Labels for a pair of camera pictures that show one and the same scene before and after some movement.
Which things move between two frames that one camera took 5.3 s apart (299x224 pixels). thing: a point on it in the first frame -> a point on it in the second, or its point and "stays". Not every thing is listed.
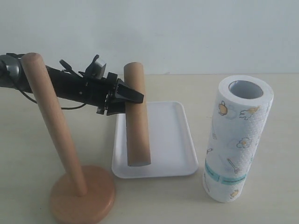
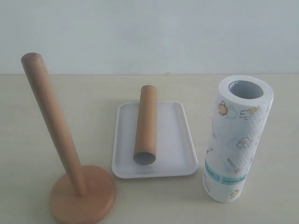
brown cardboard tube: [137, 126] -> [145, 146]
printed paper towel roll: [243, 105] stays
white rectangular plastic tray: [172, 148] stays
